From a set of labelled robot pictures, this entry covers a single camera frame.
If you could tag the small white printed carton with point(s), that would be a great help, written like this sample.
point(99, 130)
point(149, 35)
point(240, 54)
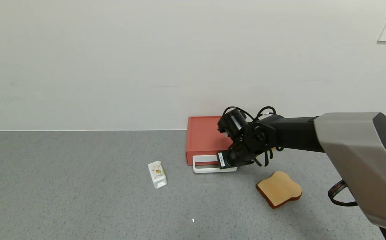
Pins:
point(157, 175)

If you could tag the red drawer cabinet housing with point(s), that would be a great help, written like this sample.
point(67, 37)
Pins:
point(203, 136)

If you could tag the toast slice with brown crust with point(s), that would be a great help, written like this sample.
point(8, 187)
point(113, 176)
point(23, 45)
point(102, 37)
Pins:
point(278, 188)

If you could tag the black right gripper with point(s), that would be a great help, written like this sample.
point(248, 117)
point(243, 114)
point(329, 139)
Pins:
point(222, 159)

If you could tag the black and grey right robot arm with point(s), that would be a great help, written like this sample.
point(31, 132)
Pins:
point(346, 140)

